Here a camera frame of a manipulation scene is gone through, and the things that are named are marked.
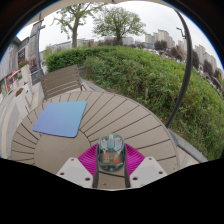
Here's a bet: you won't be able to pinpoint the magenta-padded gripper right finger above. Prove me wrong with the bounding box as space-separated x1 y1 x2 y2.
123 143 168 190

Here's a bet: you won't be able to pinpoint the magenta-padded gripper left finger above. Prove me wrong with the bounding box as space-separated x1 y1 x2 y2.
55 143 101 190

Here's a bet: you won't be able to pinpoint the transparent teal computer mouse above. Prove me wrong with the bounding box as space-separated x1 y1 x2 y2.
96 133 127 173

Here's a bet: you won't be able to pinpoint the blue gradient mouse pad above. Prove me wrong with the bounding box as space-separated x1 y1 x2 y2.
31 100 88 139

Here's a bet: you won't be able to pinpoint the white planter box with flowers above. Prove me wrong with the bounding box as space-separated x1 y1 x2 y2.
18 59 33 86
14 87 33 117

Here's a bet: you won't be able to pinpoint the slatted brown outdoor chair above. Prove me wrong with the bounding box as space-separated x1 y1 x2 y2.
39 64 86 101

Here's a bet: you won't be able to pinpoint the curved black parasol pole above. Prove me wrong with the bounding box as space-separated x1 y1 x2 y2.
164 9 194 129

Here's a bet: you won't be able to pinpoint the grey storefront building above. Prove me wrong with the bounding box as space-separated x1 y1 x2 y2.
0 35 31 101

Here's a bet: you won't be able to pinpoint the tall grey sign pillar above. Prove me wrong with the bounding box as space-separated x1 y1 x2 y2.
28 19 47 85

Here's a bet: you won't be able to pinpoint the distant apartment buildings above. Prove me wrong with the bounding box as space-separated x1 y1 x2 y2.
143 29 224 79

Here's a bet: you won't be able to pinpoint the bare-trunked leaning tree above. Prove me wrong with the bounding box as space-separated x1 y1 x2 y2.
51 2 104 49

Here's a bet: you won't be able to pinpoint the round leafy green tree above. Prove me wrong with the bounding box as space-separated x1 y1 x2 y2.
92 5 147 47

